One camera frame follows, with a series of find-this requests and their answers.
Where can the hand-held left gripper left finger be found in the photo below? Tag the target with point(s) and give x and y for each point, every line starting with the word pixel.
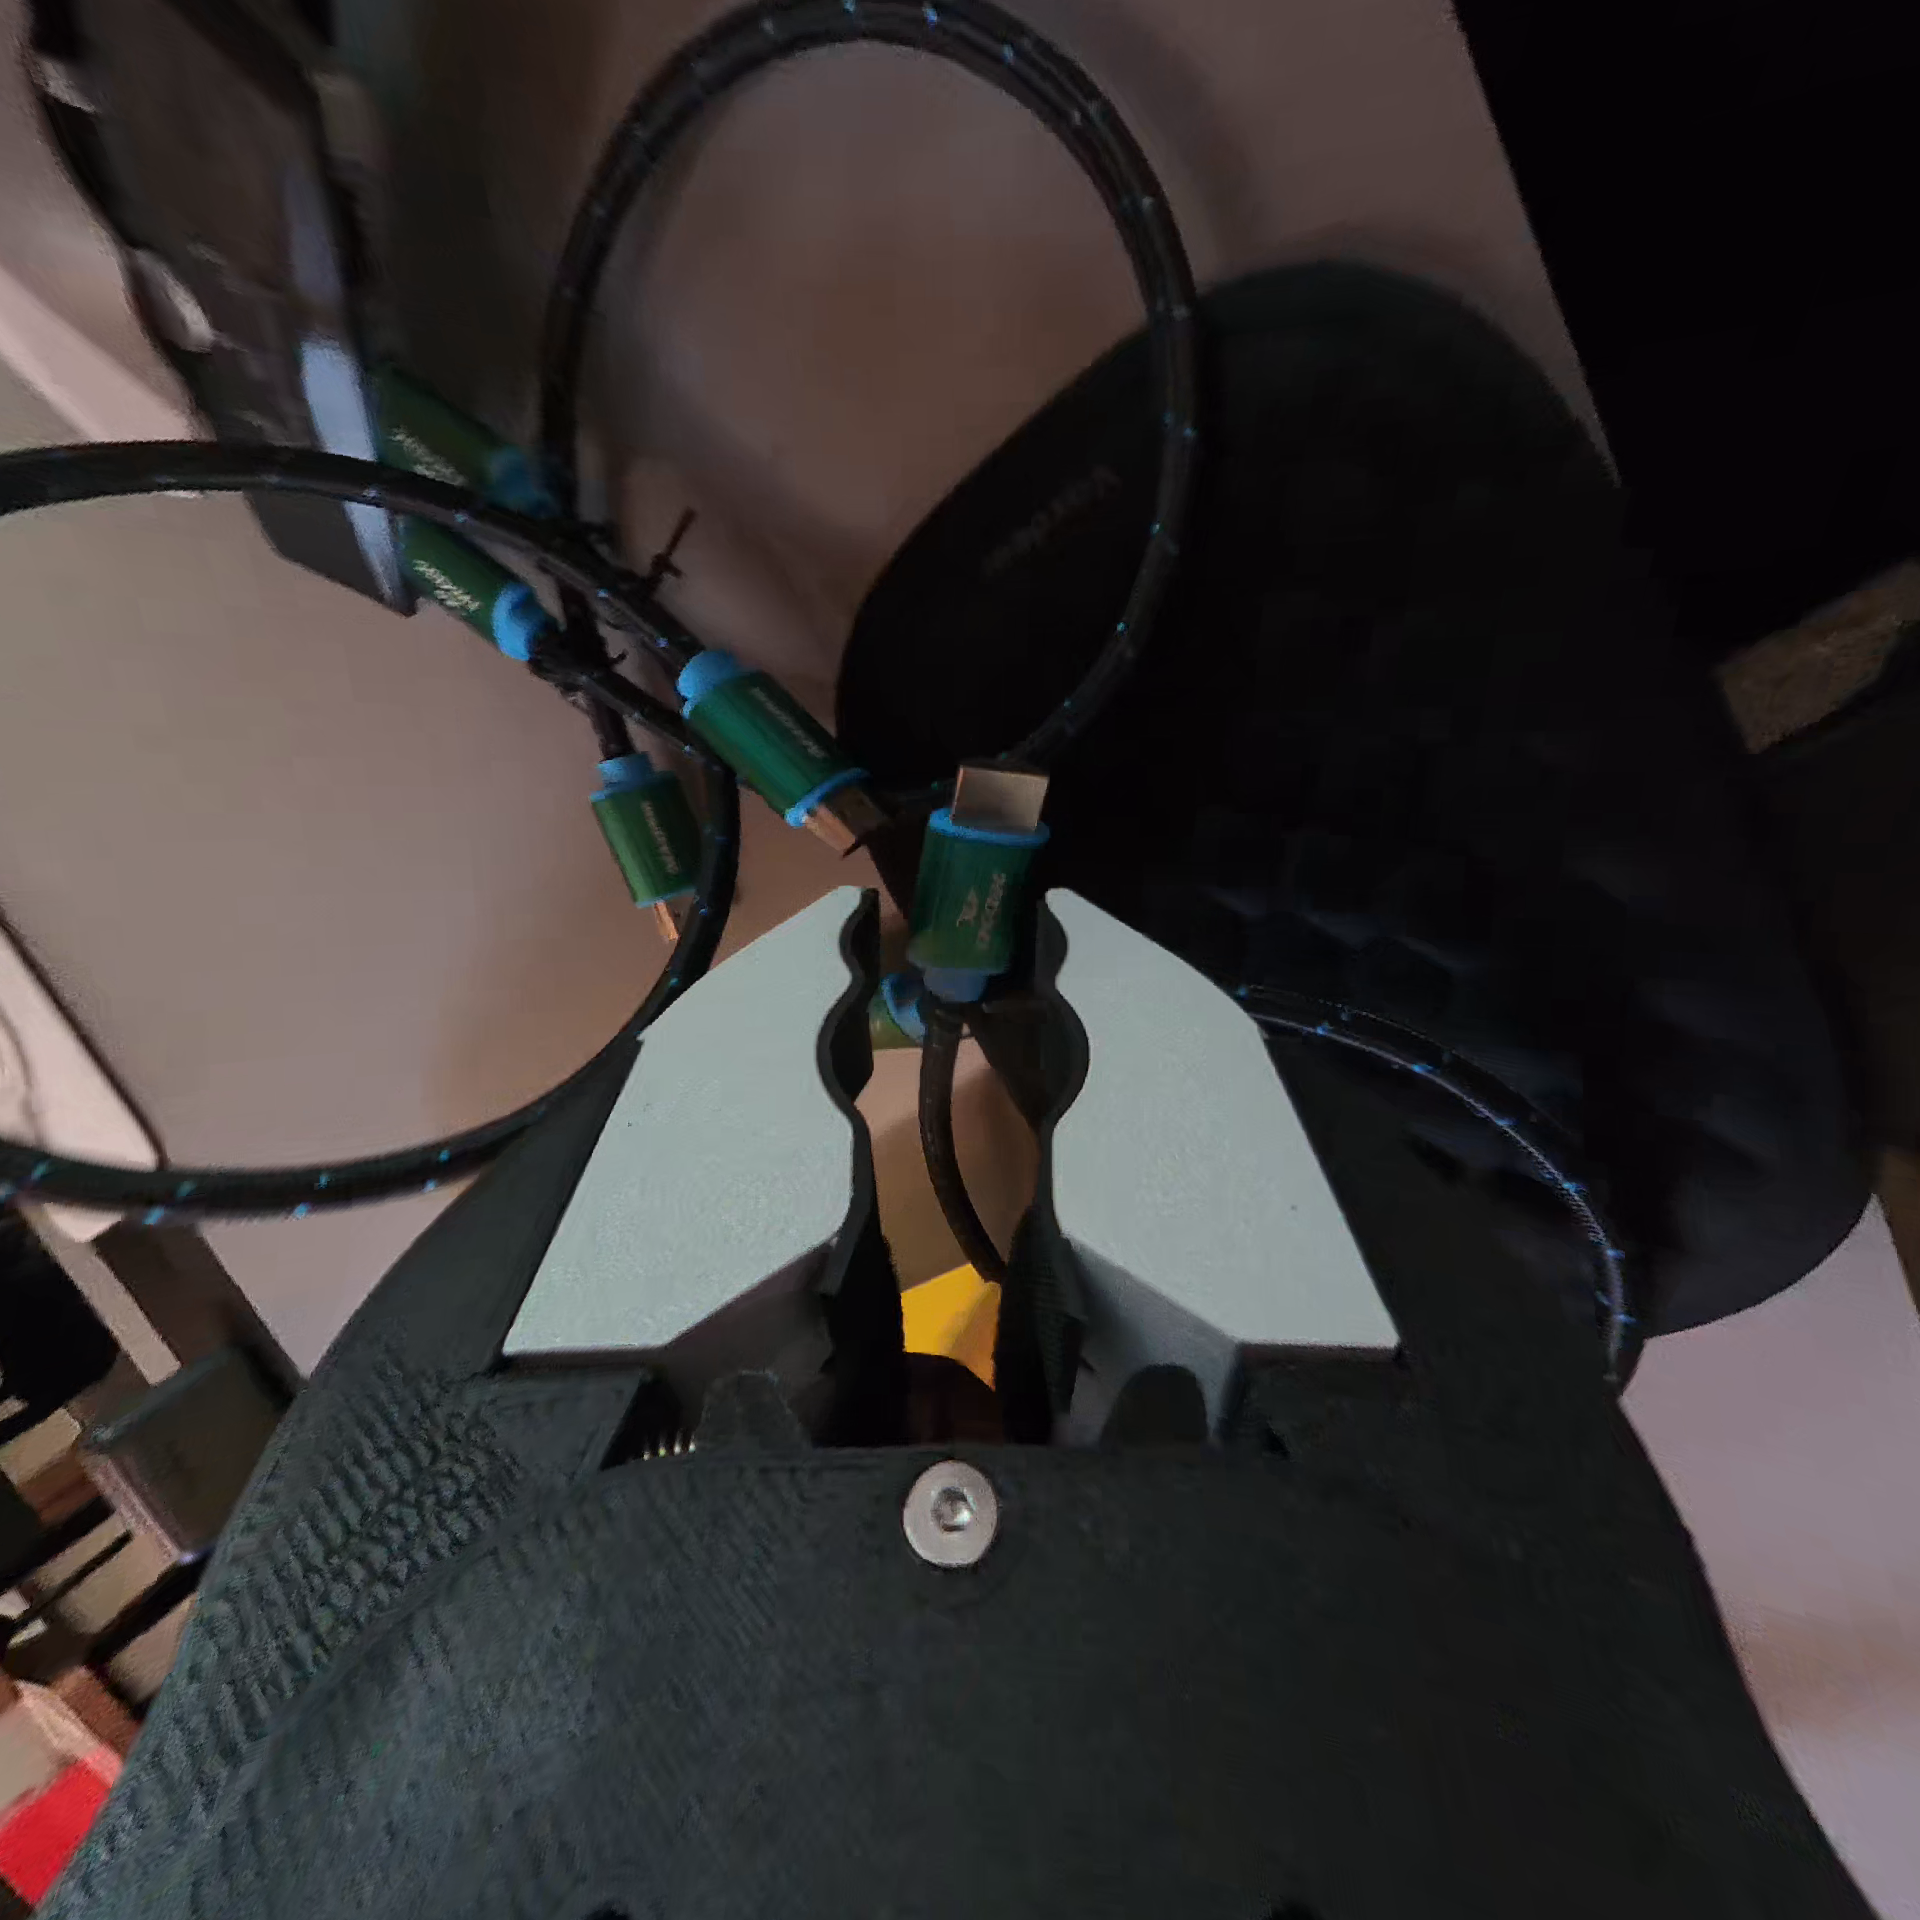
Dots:
pixel 705 1185

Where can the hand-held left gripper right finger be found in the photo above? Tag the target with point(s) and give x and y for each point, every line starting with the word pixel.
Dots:
pixel 1201 1185

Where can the yellow plastic bin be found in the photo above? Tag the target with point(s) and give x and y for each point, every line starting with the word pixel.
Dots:
pixel 954 1320

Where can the grey desk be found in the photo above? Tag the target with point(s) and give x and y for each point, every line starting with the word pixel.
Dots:
pixel 225 902

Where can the black wrist rest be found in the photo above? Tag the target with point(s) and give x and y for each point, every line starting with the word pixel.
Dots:
pixel 1426 675

